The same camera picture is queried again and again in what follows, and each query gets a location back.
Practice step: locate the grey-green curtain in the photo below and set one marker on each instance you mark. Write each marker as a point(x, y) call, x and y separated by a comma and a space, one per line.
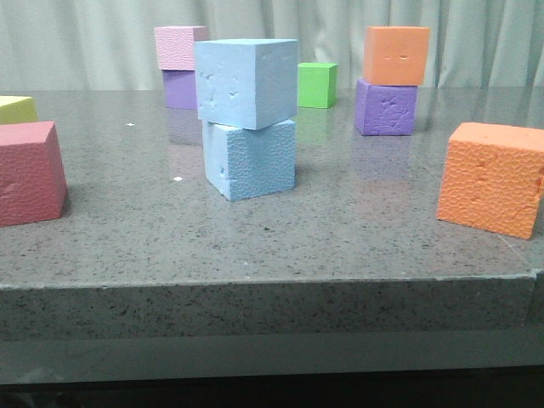
point(109, 45)

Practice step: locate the large red foam cube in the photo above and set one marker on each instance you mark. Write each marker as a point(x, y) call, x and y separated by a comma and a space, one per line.
point(33, 186)

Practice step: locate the purple foam cube under pink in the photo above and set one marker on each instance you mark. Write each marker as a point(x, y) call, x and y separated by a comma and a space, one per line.
point(180, 89)

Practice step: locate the light blue foam cube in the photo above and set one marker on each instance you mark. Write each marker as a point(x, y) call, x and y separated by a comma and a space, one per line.
point(246, 83)

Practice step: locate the large orange foam cube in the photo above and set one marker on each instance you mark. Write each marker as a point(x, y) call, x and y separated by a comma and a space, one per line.
point(493, 178)

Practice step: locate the orange foam cube on purple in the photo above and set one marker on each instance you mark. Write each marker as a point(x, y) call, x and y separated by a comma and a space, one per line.
point(395, 55)

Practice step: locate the textured blue foam cube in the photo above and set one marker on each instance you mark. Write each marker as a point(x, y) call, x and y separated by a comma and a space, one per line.
point(242, 163)

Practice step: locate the green foam cube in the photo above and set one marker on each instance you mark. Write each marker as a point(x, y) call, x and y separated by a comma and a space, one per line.
point(317, 85)

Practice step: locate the yellow foam cube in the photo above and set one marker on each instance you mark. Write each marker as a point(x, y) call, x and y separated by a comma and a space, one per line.
point(17, 109)

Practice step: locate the purple foam cube under orange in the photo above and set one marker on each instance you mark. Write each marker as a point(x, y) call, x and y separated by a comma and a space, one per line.
point(384, 110)

